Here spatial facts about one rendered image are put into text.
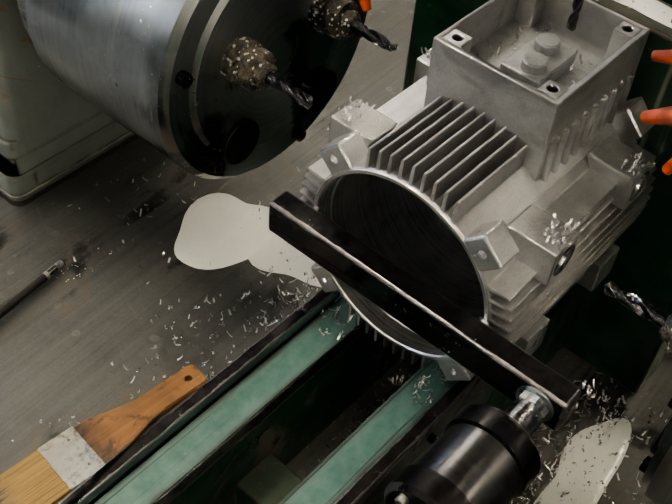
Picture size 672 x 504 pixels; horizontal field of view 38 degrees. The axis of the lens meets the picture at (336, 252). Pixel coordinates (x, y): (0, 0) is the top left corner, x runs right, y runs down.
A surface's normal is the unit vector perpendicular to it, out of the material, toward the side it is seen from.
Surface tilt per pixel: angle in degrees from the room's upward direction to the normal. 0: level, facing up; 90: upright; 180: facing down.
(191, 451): 0
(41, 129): 90
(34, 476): 2
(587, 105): 90
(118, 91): 92
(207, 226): 0
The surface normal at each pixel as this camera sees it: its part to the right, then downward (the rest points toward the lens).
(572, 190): 0.07, -0.68
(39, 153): 0.75, 0.52
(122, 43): -0.61, 0.30
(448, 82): -0.66, 0.52
